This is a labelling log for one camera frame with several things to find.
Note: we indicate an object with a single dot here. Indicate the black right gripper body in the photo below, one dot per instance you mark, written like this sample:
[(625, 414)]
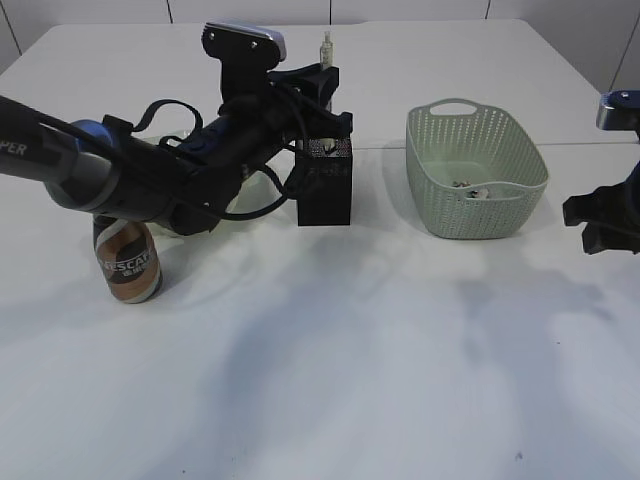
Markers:
[(626, 212)]

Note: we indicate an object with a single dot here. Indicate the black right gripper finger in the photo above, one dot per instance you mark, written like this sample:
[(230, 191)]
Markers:
[(597, 239), (605, 206)]

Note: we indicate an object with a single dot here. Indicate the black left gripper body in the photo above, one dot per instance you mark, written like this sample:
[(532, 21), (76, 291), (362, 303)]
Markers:
[(220, 156)]

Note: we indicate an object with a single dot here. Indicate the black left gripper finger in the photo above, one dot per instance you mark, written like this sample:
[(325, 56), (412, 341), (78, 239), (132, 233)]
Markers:
[(314, 124), (315, 82)]

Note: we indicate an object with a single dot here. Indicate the pink paper ball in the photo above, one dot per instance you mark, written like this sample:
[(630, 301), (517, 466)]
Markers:
[(467, 190)]

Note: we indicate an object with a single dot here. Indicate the brown Nescafe coffee bottle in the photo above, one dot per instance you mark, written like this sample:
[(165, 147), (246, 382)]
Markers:
[(126, 254)]

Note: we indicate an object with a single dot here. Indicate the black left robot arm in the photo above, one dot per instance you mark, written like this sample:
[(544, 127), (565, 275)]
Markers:
[(103, 168)]

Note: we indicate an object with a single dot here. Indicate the black mesh pen holder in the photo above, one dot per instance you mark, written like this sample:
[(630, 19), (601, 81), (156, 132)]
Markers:
[(327, 197)]

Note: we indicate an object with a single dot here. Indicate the green wavy glass plate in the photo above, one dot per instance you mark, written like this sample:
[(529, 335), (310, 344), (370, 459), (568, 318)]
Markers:
[(256, 192)]

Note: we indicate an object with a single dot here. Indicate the green woven plastic basket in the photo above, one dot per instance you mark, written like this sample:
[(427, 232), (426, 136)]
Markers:
[(461, 140)]

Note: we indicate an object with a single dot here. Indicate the wrist camera on blue bracket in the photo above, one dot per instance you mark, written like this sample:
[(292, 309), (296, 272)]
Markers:
[(247, 54)]

